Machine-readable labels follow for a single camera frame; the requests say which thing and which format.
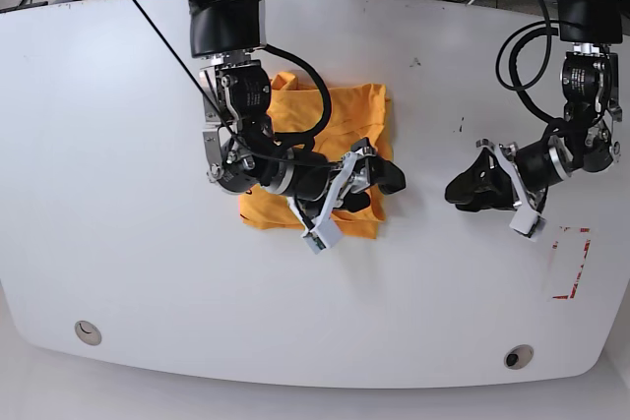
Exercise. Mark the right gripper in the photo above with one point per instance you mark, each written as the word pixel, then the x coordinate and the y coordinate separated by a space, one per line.
pixel 319 187

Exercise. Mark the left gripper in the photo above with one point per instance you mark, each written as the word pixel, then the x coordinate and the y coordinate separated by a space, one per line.
pixel 494 182

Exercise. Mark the orange t-shirt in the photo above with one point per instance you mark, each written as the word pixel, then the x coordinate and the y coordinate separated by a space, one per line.
pixel 357 112

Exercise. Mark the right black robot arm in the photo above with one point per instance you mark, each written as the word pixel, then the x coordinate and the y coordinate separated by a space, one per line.
pixel 297 154

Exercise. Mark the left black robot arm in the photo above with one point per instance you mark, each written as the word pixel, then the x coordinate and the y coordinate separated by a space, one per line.
pixel 580 139

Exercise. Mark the red tape rectangle marking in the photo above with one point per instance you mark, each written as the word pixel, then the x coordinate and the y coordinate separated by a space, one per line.
pixel 569 254

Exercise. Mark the right table grommet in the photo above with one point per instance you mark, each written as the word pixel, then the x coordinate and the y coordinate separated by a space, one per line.
pixel 519 357

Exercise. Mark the table grommet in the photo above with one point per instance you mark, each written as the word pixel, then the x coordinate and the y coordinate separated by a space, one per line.
pixel 88 333
pixel 519 357

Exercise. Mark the left table grommet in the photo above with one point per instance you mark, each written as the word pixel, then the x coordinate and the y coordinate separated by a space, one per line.
pixel 88 333

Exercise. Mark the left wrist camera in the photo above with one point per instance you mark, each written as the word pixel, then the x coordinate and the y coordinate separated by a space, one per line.
pixel 527 222

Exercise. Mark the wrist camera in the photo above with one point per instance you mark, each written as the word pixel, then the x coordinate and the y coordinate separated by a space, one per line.
pixel 324 235
pixel 527 222

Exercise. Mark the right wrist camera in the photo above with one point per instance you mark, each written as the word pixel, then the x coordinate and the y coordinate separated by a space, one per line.
pixel 324 235

